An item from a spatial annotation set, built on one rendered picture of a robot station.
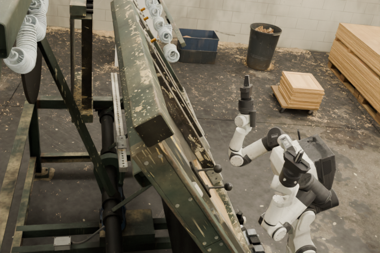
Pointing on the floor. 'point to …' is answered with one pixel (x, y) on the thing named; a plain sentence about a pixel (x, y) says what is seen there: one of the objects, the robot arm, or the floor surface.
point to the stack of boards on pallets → (358, 63)
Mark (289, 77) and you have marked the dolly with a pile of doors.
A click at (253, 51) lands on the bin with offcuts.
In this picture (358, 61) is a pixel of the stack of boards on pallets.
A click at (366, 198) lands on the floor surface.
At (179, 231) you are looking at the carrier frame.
